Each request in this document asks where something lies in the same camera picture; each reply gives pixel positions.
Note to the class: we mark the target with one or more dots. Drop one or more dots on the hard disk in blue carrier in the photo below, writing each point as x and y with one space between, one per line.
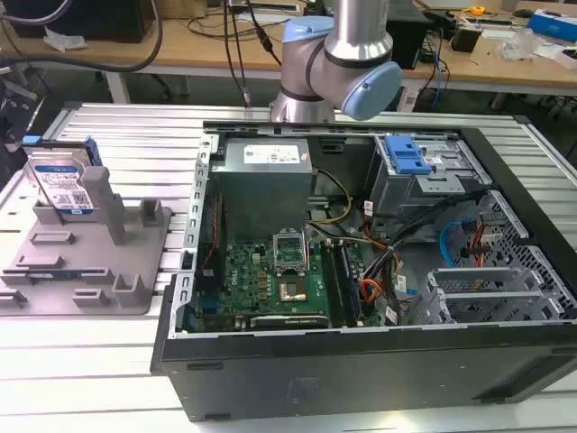
61 180

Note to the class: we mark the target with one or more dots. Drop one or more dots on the clear plastic wrapping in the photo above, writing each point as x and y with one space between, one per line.
516 45

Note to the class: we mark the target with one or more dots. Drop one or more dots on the black computer tower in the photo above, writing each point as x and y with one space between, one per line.
408 36

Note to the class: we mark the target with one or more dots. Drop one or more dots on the green motherboard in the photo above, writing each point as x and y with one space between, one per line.
252 288

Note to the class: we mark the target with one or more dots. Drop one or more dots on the black graphics card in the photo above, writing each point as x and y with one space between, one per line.
288 322

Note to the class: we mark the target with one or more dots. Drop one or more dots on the blue cardboard box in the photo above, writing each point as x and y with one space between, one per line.
552 24

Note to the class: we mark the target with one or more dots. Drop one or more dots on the black box on desk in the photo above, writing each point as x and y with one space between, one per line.
90 20

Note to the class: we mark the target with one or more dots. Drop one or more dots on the wooden desk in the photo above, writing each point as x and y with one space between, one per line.
203 49

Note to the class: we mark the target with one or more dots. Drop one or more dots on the metal disk bay cage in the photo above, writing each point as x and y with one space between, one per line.
433 185

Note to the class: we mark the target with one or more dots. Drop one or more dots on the CPU socket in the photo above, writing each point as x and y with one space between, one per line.
293 290

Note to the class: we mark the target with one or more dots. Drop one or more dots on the blue plastic bay latch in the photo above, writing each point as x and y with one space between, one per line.
405 155

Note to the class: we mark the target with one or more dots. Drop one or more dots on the blue RAM stick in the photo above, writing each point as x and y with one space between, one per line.
54 273

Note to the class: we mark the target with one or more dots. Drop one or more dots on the black open PC case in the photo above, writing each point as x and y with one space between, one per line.
342 379

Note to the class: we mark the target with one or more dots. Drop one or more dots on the black RAM slot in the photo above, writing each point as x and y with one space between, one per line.
350 288
332 284

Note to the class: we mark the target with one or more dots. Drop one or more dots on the grey power supply unit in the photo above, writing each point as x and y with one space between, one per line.
261 194

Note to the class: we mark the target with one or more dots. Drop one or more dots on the grey parts rack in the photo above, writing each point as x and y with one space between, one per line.
90 279

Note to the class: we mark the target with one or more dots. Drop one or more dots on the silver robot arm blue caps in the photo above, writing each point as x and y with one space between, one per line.
315 58

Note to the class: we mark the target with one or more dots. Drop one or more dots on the small black cube device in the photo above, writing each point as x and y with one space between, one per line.
465 37

